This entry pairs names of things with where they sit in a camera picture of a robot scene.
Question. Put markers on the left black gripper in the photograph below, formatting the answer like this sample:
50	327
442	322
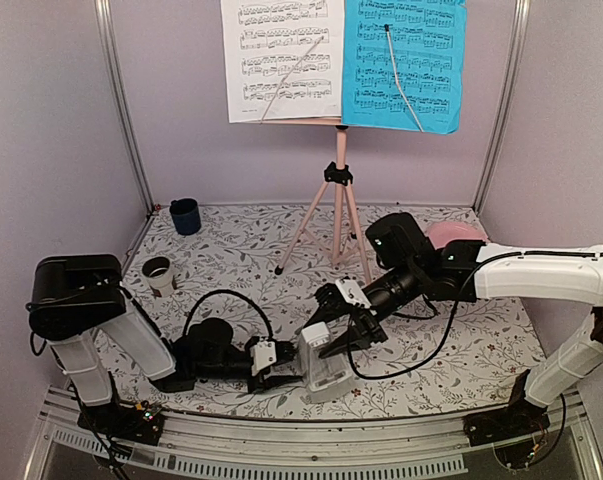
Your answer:
271	383

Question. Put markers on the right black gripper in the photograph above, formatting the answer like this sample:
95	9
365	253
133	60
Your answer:
357	336

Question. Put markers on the white metronome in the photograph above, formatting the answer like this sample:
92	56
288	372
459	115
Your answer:
325	379

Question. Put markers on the pink music stand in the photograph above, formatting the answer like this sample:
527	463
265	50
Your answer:
347	233

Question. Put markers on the sheet music paper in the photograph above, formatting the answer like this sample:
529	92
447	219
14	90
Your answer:
283	59

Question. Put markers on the blue cloth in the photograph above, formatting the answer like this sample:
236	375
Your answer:
403	64

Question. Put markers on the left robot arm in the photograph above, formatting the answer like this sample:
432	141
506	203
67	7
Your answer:
74	296

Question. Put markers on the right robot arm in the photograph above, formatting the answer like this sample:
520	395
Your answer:
467	271

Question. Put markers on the pink plate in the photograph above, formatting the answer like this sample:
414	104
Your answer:
442	233

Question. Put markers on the paper coffee cup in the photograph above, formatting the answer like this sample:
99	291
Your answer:
160	277

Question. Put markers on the dark blue cup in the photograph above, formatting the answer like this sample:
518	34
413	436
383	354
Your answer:
185	216

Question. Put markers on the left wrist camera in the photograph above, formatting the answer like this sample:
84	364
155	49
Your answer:
264	354

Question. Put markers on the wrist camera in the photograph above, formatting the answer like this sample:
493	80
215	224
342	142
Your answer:
264	354
344	293

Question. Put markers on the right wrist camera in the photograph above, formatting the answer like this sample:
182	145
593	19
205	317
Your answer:
344	293

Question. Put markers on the front aluminium rail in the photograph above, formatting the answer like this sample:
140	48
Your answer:
389	430

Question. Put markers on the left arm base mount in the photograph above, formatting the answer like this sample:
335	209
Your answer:
142	423

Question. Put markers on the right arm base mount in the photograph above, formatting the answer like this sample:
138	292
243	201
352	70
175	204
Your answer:
509	423

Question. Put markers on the right aluminium post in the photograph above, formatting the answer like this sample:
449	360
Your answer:
515	51

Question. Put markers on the aluminium post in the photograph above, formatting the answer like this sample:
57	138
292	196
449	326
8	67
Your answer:
107	37
515	51

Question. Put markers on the left aluminium post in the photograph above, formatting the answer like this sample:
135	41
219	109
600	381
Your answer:
107	37

